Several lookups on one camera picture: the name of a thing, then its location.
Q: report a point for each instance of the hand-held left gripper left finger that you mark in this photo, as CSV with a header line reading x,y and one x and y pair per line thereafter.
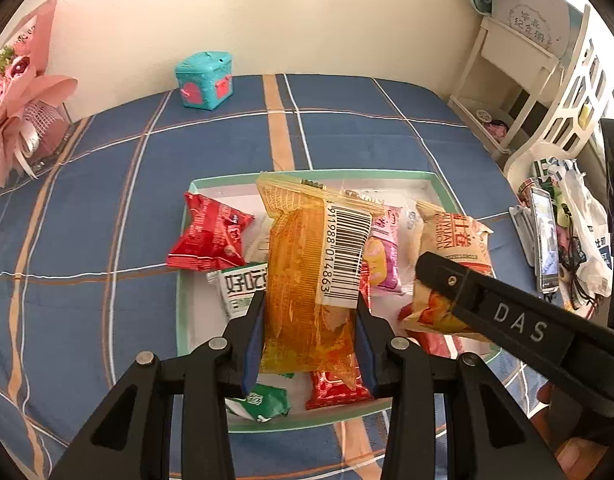
x,y
252,350

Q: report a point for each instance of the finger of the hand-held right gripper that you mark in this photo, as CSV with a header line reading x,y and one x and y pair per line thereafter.
x,y
447,280

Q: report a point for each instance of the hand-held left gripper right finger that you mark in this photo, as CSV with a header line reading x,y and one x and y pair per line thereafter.
x,y
367,350

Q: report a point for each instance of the orange snack packet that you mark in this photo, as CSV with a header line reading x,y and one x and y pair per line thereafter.
x,y
447,235

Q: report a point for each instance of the clear white bun packet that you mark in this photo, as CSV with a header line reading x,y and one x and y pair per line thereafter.
x,y
413,240

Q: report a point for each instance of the red patterned snack packet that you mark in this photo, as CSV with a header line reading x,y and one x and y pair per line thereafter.
x,y
332,390

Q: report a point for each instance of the green white cracker packet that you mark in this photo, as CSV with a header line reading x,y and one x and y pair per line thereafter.
x,y
264,402
237,287

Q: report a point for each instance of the pink snack packet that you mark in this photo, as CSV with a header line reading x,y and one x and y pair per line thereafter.
x,y
384,260

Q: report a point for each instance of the dark red snack packet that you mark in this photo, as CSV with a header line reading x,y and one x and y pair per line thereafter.
x,y
437,345

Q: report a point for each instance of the yellow bread packet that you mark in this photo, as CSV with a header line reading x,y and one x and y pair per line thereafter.
x,y
297,285

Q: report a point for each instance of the red crinkled snack packet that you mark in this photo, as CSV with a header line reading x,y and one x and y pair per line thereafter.
x,y
207,235

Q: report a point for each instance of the white tray with green rim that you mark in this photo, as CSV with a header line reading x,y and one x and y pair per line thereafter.
x,y
222,187

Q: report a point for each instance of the grey folded stand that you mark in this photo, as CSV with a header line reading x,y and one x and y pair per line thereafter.
x,y
522,235

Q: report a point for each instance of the smartphone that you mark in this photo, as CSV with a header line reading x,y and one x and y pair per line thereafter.
x,y
544,240

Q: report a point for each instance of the white plastic bag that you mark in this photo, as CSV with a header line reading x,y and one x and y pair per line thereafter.
x,y
592,230

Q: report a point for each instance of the pink round item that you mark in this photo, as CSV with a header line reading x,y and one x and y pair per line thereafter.
x,y
496,130

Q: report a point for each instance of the white cutout panel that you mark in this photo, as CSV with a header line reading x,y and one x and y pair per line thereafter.
x,y
577,105

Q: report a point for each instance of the cream shelf unit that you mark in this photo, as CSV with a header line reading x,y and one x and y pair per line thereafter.
x,y
517,60

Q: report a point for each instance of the teal tin box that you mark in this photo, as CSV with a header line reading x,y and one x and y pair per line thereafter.
x,y
204,82

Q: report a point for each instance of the white sign box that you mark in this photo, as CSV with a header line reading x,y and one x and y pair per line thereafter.
x,y
532,15

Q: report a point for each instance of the clear glass vase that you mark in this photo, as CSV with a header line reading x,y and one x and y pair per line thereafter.
x,y
52,130

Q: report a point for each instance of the pink flower bouquet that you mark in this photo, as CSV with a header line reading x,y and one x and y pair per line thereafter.
x,y
17,105

